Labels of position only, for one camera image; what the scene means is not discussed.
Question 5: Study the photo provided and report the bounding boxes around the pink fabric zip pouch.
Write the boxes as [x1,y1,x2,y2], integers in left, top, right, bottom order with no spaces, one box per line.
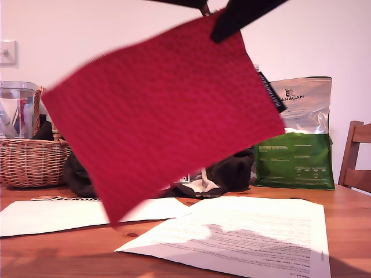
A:
[40,2,288,228]

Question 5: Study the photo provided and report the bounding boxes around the silver green pet food bag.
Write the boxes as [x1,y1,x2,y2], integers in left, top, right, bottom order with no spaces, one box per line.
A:
[254,76,336,191]

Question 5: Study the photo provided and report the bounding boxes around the black and grey jacket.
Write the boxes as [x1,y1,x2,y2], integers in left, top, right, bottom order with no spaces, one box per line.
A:
[62,147,256,199]

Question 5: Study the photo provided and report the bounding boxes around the wooden chair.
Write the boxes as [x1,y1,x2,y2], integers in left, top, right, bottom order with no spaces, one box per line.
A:
[337,120,371,194]

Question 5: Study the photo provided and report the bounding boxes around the small black cloth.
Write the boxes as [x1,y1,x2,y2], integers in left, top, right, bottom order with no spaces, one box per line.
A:
[32,121,54,142]

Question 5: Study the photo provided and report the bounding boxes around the clear plastic jug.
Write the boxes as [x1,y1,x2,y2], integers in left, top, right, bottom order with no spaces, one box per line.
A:
[0,81,40,140]

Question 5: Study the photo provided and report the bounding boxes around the printed white paper sheet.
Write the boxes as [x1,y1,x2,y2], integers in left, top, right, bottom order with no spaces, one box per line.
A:
[114,196,332,278]

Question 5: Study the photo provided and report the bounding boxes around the black white LeRobot sticker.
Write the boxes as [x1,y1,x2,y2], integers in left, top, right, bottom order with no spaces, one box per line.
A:
[31,195,102,203]

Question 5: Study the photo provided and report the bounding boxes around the blank white paper sheet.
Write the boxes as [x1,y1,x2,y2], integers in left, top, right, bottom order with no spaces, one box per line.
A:
[0,197,192,238]

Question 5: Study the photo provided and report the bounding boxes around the white wall switch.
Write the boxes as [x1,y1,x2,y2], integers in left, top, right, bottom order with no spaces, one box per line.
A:
[0,40,17,66]

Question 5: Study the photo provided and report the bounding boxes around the wicker basket with handle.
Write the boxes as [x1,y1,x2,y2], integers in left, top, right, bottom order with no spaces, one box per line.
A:
[0,86,73,188]

